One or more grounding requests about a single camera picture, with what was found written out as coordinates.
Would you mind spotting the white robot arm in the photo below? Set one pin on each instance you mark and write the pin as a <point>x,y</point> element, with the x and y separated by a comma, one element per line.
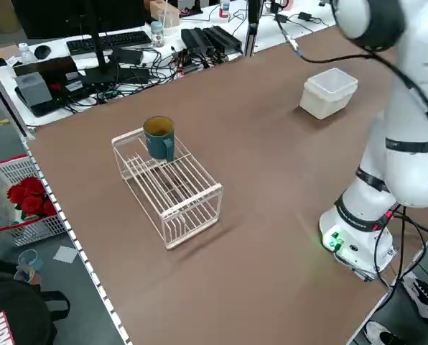
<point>415,172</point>

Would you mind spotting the white preservation box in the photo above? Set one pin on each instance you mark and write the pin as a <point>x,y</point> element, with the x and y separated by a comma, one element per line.
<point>321,108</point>

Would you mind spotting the black adapter box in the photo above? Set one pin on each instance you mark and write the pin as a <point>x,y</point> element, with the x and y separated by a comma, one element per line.
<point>128,55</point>

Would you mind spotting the wooden holder box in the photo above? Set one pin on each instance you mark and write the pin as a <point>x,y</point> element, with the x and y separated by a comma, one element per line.
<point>160,14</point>

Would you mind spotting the black flat box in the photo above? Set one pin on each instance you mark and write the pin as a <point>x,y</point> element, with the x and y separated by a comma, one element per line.
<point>52,64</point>

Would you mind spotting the grey box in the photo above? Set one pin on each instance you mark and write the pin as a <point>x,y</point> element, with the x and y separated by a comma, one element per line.
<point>34,91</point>

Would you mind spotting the brown cardboard box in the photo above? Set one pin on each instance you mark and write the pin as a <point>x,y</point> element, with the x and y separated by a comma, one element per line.
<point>4,16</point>

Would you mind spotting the teal mug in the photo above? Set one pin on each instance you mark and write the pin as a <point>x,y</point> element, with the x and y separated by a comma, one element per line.
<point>156,147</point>

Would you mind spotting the long black power supply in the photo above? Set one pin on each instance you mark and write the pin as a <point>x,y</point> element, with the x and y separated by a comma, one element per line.
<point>223,37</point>
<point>196,39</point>

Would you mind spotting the bottle with teal cap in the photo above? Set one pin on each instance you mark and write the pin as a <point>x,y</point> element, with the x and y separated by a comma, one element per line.
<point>157,36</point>

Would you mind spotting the white desk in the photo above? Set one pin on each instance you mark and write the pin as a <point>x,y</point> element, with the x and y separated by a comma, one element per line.
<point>210,14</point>

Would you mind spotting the bottle with red label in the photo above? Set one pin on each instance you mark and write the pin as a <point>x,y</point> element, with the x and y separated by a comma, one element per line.
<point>224,9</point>

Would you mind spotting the black monitor stand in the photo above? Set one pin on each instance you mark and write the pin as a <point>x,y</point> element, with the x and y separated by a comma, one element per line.
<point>99,50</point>

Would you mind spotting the black power adapter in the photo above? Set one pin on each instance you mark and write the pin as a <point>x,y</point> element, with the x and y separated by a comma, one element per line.
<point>283,18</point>
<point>304,16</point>

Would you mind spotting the white square tile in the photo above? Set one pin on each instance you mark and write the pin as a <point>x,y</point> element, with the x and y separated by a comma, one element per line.
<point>65,255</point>

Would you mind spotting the black keyboard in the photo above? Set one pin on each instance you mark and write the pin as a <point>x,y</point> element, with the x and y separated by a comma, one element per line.
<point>106,41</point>

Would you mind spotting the black mug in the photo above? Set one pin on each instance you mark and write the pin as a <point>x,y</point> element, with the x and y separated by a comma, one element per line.
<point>274,5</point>

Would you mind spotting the black desk tray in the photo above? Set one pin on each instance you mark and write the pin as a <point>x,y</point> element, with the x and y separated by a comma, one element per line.
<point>45,109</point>

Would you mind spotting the pink cup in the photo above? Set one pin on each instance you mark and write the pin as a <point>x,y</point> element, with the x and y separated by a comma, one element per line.
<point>288,4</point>

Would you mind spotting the red roses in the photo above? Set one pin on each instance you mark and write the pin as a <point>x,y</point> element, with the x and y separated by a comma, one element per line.
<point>31,203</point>

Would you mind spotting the white basket with red rim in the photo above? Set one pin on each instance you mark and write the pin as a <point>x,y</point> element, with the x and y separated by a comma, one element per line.
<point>34,231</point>

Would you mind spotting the clear cup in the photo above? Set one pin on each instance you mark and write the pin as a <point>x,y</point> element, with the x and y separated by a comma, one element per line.
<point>27,258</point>

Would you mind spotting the black mouse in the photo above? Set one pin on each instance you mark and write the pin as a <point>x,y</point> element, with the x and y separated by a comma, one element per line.
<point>42,52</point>

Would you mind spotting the black monitor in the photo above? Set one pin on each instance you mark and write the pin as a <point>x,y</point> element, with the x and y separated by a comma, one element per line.
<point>56,18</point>

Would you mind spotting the clear water bottle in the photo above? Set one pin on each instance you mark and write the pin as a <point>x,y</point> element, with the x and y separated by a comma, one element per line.
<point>26,54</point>

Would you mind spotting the white and black sneaker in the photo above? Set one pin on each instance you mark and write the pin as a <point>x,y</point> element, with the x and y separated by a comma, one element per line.
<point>382,336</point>
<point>420,291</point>

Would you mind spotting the black backpack with red logo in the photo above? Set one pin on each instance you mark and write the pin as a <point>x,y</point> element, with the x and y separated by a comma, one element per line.
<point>16,309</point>

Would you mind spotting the aluminium frame post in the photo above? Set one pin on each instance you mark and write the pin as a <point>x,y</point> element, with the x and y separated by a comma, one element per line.
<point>9,104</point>
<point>253,39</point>

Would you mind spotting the aluminium table edge rail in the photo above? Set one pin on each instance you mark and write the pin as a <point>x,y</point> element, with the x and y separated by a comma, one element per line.
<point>100,287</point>

